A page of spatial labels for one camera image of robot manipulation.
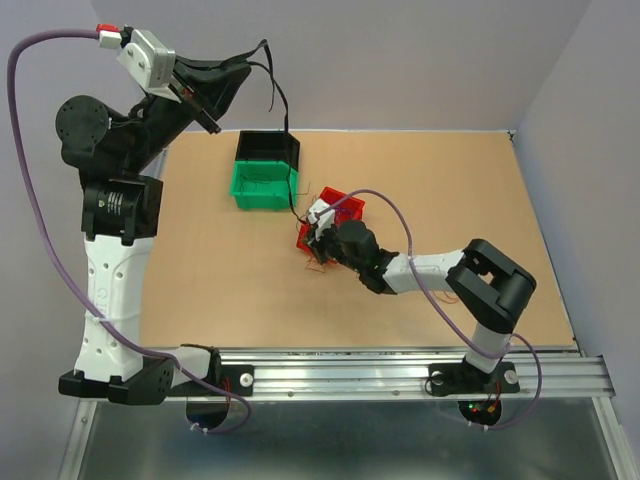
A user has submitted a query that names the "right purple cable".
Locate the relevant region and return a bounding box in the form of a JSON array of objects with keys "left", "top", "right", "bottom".
[{"left": 319, "top": 188, "right": 544, "bottom": 434}]

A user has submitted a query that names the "black cable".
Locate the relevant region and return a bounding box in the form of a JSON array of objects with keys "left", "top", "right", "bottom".
[{"left": 239, "top": 39, "right": 316, "bottom": 226}]

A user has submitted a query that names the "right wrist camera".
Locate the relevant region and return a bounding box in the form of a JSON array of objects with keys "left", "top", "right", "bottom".
[{"left": 306, "top": 198, "right": 336, "bottom": 241}]

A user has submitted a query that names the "red bin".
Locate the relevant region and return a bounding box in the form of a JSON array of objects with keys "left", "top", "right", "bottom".
[{"left": 296, "top": 186, "right": 365, "bottom": 254}]

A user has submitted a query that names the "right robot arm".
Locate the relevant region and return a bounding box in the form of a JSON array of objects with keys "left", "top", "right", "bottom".
[{"left": 305, "top": 220, "right": 537, "bottom": 390}]

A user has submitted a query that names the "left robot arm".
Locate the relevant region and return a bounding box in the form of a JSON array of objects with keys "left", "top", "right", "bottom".
[{"left": 55, "top": 57, "right": 251, "bottom": 405}]

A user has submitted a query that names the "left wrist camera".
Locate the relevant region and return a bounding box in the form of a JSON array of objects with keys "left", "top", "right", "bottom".
[{"left": 117, "top": 29, "right": 178, "bottom": 102}]

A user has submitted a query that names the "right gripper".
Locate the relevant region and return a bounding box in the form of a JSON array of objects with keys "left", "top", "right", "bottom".
[{"left": 302, "top": 220, "right": 364, "bottom": 273}]

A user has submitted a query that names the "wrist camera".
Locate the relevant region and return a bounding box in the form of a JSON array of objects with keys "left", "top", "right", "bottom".
[
  {"left": 306, "top": 198, "right": 336, "bottom": 241},
  {"left": 117, "top": 29, "right": 178, "bottom": 102}
]

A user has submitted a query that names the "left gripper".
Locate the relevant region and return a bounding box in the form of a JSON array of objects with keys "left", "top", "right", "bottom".
[{"left": 123, "top": 51, "right": 251, "bottom": 174}]

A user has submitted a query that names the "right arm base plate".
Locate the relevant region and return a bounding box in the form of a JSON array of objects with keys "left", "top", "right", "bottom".
[{"left": 424, "top": 361, "right": 520, "bottom": 397}]

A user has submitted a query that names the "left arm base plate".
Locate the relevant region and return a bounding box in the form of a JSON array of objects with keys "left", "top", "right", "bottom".
[{"left": 167, "top": 364, "right": 255, "bottom": 397}]

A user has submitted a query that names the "aluminium rail frame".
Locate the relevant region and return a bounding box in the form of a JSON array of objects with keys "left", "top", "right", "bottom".
[{"left": 59, "top": 130, "right": 640, "bottom": 480}]

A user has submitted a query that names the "black bin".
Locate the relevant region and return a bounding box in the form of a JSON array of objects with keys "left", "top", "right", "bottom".
[{"left": 235, "top": 130, "right": 300, "bottom": 170}]

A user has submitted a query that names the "green bin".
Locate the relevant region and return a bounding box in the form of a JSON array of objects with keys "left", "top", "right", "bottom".
[{"left": 230, "top": 161, "right": 299, "bottom": 211}]

